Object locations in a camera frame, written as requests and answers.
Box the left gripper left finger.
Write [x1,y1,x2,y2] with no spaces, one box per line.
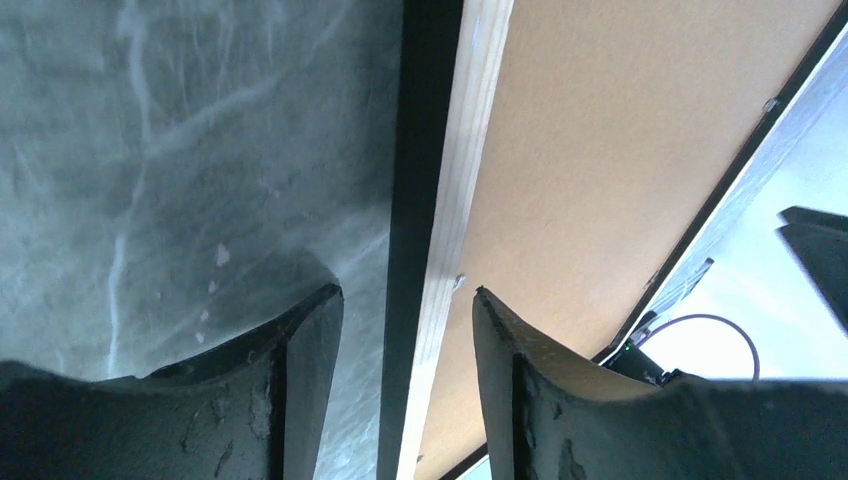
[1,284,344,479]

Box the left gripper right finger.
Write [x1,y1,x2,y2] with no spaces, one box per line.
[472,288,847,479]

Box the picture frame black and wood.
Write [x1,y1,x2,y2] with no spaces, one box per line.
[376,1,847,479]

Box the brown backing board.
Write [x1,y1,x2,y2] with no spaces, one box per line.
[414,1,839,479]

